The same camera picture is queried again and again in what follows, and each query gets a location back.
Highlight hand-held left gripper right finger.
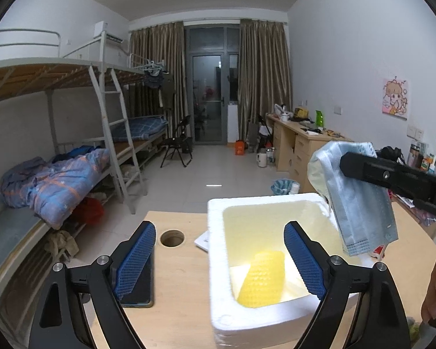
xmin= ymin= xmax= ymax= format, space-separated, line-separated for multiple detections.
xmin=283 ymin=220 xmax=411 ymax=349

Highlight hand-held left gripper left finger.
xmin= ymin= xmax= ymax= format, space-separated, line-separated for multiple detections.
xmin=28 ymin=220 xmax=157 ymax=349

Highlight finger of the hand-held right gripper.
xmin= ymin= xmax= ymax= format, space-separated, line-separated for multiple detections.
xmin=339 ymin=152 xmax=436 ymax=223

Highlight pleated face mask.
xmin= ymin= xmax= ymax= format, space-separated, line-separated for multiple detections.
xmin=307 ymin=145 xmax=335 ymax=199
xmin=320 ymin=141 xmax=399 ymax=257

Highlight white foam box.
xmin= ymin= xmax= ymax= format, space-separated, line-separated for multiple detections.
xmin=207 ymin=193 xmax=386 ymax=348

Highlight black headphones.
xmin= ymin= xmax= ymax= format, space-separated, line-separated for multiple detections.
xmin=380 ymin=146 xmax=402 ymax=162

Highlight black smartphone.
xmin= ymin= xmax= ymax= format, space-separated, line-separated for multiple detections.
xmin=109 ymin=251 xmax=155 ymax=308

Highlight dark thermos cup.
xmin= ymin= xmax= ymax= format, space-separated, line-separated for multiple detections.
xmin=409 ymin=143 xmax=422 ymax=168

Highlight red cloth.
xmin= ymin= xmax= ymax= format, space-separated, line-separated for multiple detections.
xmin=74 ymin=198 xmax=105 ymax=228

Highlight white paper card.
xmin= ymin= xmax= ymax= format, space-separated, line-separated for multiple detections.
xmin=194 ymin=230 xmax=210 ymax=252

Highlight blue trash bin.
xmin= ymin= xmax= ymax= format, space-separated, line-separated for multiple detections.
xmin=271 ymin=178 xmax=300 ymax=196

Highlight red snack packet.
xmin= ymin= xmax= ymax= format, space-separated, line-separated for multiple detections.
xmin=371 ymin=243 xmax=389 ymax=260

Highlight beige cloth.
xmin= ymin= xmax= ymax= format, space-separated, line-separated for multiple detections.
xmin=44 ymin=230 xmax=80 ymax=262

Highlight wooden desk with drawers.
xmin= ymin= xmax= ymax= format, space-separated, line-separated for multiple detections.
xmin=266 ymin=113 xmax=355 ymax=182

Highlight blue plaid blanket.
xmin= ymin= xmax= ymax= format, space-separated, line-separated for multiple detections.
xmin=0 ymin=148 xmax=111 ymax=226

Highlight white metal bunk bed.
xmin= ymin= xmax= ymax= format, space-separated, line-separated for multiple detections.
xmin=102 ymin=31 xmax=173 ymax=175
xmin=0 ymin=29 xmax=148 ymax=335

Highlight black folding chair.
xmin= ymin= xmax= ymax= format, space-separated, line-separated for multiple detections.
xmin=160 ymin=115 xmax=194 ymax=168

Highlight blue plaid bed sheet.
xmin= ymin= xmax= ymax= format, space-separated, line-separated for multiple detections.
xmin=109 ymin=115 xmax=169 ymax=142

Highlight white cabinet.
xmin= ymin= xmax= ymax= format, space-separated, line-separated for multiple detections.
xmin=228 ymin=104 xmax=239 ymax=143

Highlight brown curtain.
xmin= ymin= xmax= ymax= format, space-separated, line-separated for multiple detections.
xmin=130 ymin=22 xmax=190 ymax=142
xmin=239 ymin=19 xmax=293 ymax=142

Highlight glass balcony door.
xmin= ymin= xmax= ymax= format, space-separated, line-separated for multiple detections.
xmin=185 ymin=25 xmax=240 ymax=144

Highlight hanging dark clothes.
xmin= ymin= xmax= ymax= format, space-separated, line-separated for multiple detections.
xmin=143 ymin=69 xmax=175 ymax=117

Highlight white air conditioner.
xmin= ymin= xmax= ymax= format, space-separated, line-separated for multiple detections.
xmin=94 ymin=21 xmax=125 ymax=42

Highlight cartoon wall poster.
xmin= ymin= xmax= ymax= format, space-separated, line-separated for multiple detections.
xmin=381 ymin=77 xmax=409 ymax=120

